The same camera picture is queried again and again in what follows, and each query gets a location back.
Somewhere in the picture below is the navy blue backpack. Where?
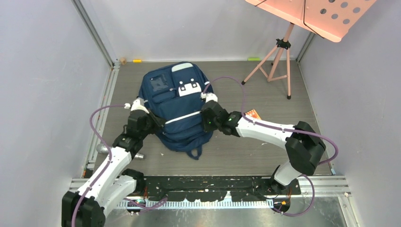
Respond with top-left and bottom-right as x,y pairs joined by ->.
138,61 -> 213,160

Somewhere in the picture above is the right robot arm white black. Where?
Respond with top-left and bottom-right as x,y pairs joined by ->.
201,101 -> 326,194

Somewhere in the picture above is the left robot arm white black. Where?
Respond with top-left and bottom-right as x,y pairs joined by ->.
61,110 -> 166,227

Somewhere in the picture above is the small orange booklet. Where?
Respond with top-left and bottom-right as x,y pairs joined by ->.
245,109 -> 261,120

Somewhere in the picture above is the silver metal bottle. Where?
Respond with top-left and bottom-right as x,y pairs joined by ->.
96,143 -> 145,160

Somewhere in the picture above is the small wooden block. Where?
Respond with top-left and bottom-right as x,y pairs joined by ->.
119,57 -> 127,65

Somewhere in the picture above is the pink music stand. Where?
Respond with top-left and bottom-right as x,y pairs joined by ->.
240,0 -> 378,100

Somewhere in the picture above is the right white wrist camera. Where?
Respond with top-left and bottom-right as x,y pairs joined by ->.
200,93 -> 218,103

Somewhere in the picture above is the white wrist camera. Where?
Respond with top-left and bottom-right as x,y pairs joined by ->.
124,97 -> 149,114
200,93 -> 218,103

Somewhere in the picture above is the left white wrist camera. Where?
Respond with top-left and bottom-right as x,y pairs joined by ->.
124,97 -> 149,114

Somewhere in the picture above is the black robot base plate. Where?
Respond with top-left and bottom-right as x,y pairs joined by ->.
131,175 -> 301,202

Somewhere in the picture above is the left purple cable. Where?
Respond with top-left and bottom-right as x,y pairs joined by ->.
70,105 -> 168,227

